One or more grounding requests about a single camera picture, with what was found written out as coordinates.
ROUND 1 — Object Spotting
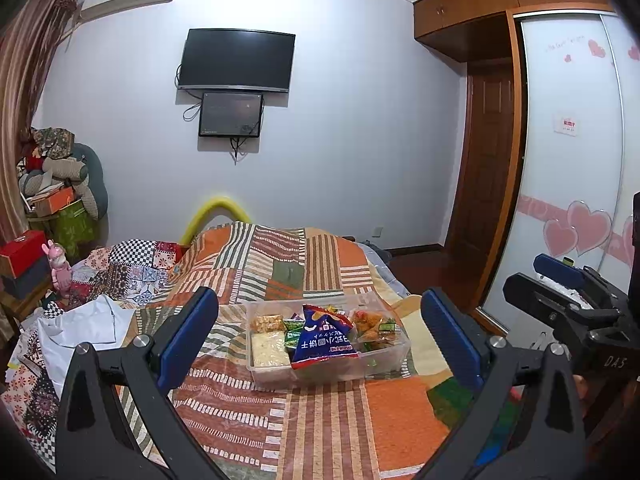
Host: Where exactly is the brown wooden door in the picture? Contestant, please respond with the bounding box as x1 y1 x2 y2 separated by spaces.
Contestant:
445 62 518 261

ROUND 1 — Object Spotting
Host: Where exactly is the blue triangular snack packet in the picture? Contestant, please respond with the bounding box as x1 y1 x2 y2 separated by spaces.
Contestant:
291 305 360 371

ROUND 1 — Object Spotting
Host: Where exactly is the dark box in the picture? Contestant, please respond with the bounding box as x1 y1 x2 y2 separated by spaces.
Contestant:
0 260 53 301

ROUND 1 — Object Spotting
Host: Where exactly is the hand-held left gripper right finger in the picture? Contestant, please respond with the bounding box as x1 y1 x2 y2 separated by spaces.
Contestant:
412 287 587 480

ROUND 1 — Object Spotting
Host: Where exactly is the dotted grey stuffed toy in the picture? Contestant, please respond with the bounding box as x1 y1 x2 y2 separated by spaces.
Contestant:
20 157 101 216

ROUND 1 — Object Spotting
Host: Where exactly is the green blue colourful mat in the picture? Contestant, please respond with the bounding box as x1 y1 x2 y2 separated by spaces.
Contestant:
425 375 521 466

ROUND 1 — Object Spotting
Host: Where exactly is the small black wall monitor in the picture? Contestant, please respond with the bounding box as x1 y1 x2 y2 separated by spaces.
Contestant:
198 91 264 138

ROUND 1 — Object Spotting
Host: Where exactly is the white cloth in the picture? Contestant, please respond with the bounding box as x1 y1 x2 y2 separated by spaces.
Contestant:
37 294 136 401

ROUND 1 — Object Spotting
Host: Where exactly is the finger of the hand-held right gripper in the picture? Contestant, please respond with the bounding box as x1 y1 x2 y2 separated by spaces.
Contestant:
532 253 608 306
502 272 621 333

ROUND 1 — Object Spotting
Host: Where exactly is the red box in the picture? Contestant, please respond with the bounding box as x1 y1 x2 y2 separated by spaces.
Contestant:
0 230 48 278

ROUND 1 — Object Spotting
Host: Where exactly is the pink rabbit toy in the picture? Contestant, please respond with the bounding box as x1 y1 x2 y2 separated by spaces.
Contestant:
41 240 73 293

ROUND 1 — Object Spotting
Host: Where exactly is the striped brown curtain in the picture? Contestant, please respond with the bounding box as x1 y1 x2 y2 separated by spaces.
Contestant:
0 0 86 246

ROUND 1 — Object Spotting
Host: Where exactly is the beige cracker block packet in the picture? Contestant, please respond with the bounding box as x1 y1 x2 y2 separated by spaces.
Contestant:
251 332 292 368

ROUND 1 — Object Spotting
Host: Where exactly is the wooden overhead cabinet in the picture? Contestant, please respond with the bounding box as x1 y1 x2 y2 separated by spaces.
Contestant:
412 0 621 63

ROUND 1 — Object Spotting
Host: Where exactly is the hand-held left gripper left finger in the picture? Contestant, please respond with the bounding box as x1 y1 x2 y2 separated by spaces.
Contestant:
55 286 231 480

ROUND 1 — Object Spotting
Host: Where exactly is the orange snack packet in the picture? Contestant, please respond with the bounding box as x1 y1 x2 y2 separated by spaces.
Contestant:
250 314 283 333

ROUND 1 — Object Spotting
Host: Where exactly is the green patterned bag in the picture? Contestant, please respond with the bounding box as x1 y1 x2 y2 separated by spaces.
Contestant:
52 200 98 248

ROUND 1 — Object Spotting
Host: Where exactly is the yellow hoop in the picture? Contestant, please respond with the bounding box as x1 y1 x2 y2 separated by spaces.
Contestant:
180 196 253 246

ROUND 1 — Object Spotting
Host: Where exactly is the clear plastic container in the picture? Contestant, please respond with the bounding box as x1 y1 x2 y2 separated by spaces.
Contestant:
245 295 412 388

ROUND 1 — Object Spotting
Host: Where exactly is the checkered patchwork quilt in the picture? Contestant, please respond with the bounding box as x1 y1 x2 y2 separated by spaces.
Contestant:
0 239 183 461

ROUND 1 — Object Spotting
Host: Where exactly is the black wall television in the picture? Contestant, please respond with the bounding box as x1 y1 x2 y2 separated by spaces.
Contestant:
177 28 296 94

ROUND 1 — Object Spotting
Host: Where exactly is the orange cardboard box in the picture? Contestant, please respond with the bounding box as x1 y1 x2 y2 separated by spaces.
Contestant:
32 187 76 216

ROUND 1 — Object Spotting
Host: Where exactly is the striped patchwork blanket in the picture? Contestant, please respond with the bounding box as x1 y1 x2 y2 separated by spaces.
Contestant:
105 222 451 480

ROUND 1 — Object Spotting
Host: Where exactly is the grey blue round cushion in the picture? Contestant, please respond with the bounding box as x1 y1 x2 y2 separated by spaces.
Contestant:
70 143 109 221

